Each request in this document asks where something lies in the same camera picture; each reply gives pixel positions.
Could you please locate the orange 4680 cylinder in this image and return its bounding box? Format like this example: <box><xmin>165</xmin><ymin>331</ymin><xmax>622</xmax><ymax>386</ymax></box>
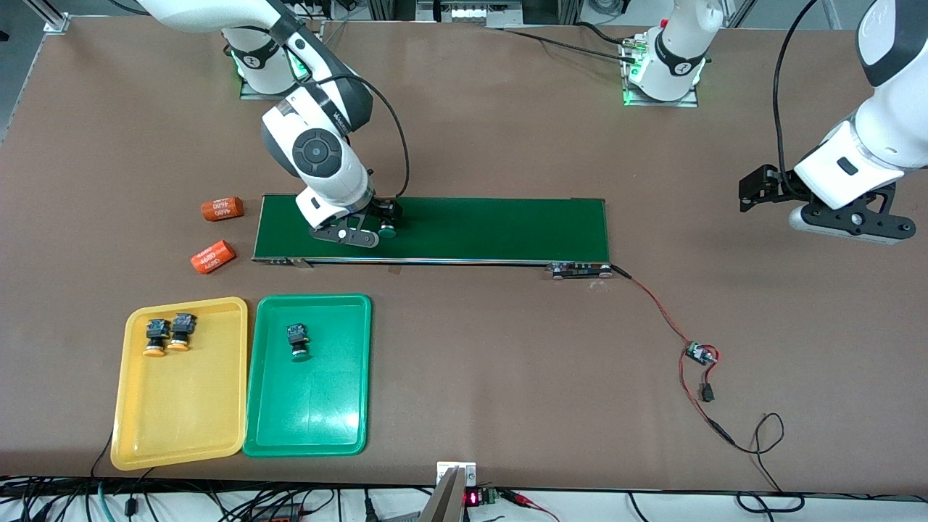
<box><xmin>201</xmin><ymin>196</ymin><xmax>244</xmax><ymax>222</ymax></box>
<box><xmin>190</xmin><ymin>240</ymin><xmax>238</xmax><ymax>275</ymax></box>

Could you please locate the yellow push button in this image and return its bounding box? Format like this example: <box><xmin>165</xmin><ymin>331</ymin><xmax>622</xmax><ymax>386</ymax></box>
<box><xmin>167</xmin><ymin>313</ymin><xmax>196</xmax><ymax>353</ymax></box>
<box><xmin>141</xmin><ymin>318</ymin><xmax>168</xmax><ymax>358</ymax></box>

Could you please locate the green conveyor belt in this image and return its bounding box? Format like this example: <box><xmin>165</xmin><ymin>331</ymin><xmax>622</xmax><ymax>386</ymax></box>
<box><xmin>252</xmin><ymin>194</ymin><xmax>613</xmax><ymax>280</ymax></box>

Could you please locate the green plastic tray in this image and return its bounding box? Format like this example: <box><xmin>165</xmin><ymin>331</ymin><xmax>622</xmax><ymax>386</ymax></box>
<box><xmin>243</xmin><ymin>294</ymin><xmax>373</xmax><ymax>457</ymax></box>

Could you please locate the silver control box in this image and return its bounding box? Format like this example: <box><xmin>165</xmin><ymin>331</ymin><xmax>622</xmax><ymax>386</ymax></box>
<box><xmin>415</xmin><ymin>0</ymin><xmax>524</xmax><ymax>28</ymax></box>

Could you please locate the yellow plastic tray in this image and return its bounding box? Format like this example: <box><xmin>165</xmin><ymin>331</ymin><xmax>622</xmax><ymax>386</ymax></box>
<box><xmin>111</xmin><ymin>297</ymin><xmax>249</xmax><ymax>471</ymax></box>

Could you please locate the red clip lead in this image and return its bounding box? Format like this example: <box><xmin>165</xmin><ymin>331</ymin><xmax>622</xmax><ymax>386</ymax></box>
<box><xmin>500</xmin><ymin>489</ymin><xmax>560</xmax><ymax>522</ymax></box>

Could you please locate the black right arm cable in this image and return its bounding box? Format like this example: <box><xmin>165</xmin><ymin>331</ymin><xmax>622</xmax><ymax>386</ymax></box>
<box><xmin>333</xmin><ymin>72</ymin><xmax>411</xmax><ymax>201</ymax></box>

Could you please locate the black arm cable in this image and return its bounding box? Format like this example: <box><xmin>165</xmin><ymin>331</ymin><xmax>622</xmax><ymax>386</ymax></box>
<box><xmin>772</xmin><ymin>0</ymin><xmax>816</xmax><ymax>178</ymax></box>
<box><xmin>333</xmin><ymin>72</ymin><xmax>411</xmax><ymax>201</ymax></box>

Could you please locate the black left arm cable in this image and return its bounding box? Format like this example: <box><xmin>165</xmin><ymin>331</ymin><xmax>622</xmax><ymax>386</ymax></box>
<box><xmin>772</xmin><ymin>0</ymin><xmax>816</xmax><ymax>178</ymax></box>

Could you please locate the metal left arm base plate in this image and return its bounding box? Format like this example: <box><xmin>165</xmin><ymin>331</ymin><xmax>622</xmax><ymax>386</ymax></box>
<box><xmin>622</xmin><ymin>36</ymin><xmax>700</xmax><ymax>108</ymax></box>

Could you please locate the red and black wire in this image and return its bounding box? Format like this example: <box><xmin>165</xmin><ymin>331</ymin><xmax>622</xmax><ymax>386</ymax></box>
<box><xmin>611</xmin><ymin>263</ymin><xmax>737</xmax><ymax>447</ymax></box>

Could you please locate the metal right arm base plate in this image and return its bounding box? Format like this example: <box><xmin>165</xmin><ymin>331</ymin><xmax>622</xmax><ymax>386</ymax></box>
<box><xmin>239</xmin><ymin>20</ymin><xmax>325</xmax><ymax>101</ymax></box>

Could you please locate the black cable on table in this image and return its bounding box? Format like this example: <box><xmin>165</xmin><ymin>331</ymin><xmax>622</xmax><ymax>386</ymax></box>
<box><xmin>500</xmin><ymin>22</ymin><xmax>639</xmax><ymax>65</ymax></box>

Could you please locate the thin black looped cable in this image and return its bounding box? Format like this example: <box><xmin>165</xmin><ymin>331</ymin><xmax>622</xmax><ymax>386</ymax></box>
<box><xmin>732</xmin><ymin>413</ymin><xmax>805</xmax><ymax>512</ymax></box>

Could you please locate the silver camera stand bracket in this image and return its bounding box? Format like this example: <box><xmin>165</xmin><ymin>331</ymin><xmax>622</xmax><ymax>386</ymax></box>
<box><xmin>420</xmin><ymin>461</ymin><xmax>479</xmax><ymax>522</ymax></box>

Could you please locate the aluminium frame profile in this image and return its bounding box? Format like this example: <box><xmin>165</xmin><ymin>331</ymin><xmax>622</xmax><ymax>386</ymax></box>
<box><xmin>25</xmin><ymin>0</ymin><xmax>71</xmax><ymax>33</ymax></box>

